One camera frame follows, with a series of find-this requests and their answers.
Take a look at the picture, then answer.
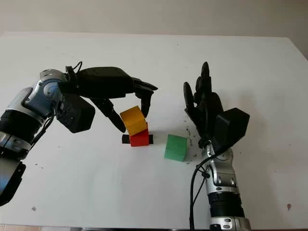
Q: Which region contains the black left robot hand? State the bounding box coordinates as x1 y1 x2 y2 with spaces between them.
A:
72 66 159 133

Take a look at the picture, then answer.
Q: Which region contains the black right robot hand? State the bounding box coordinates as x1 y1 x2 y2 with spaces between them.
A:
183 61 224 147

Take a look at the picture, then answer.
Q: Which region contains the green cube block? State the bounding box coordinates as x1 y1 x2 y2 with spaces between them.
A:
164 134 188 162

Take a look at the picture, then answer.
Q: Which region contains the yellow cube block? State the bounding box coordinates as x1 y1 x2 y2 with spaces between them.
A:
120 105 148 136

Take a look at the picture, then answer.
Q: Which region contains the red cube block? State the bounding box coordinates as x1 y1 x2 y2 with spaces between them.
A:
129 128 150 147

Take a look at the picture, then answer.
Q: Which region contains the black tape strip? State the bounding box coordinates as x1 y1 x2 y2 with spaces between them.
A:
122 135 154 145

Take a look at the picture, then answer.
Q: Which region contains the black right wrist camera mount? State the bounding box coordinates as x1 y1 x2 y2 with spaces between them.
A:
213 108 250 151

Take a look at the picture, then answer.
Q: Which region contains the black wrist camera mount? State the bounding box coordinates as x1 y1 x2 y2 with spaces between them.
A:
213 108 250 151
56 92 96 134

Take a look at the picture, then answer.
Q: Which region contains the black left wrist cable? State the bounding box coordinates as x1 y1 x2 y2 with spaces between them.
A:
30 62 83 147

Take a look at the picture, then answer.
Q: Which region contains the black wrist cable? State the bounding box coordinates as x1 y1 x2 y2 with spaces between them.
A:
189 144 231 231
30 62 83 147

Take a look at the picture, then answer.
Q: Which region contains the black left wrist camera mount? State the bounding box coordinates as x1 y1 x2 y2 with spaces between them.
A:
56 92 96 134

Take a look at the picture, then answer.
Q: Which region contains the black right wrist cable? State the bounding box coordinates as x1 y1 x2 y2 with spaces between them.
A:
189 144 231 231

